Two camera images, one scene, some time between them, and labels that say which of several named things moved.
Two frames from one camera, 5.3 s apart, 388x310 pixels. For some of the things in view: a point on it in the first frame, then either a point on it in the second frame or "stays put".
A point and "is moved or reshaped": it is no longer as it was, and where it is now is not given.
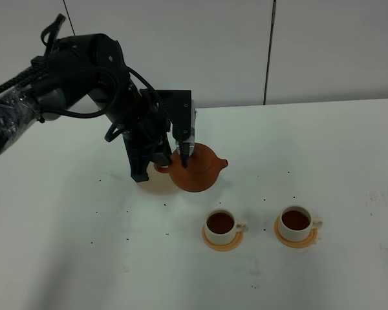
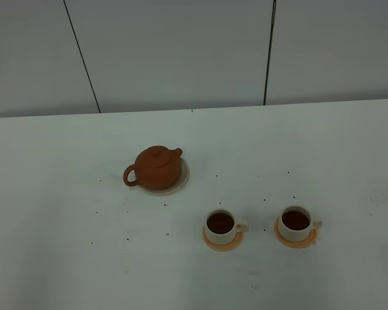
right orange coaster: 303,243 stays put
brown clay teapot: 202,169 is moved or reshaped
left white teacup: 220,226 stays put
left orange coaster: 238,240 stays put
